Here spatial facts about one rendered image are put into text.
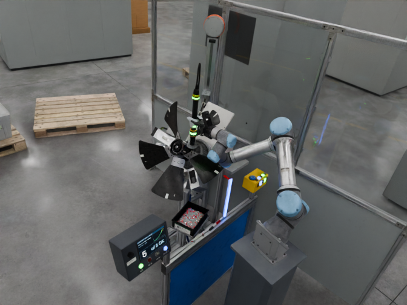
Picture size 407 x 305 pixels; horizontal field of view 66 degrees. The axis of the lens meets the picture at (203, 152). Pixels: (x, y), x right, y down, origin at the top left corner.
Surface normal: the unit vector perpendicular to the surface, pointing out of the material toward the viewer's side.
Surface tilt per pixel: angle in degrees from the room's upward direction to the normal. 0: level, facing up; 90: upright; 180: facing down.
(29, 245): 0
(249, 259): 0
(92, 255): 0
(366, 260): 90
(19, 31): 90
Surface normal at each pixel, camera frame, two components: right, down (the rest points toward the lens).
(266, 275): 0.08, -0.83
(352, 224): -0.68, 0.36
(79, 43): 0.60, 0.48
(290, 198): -0.38, -0.25
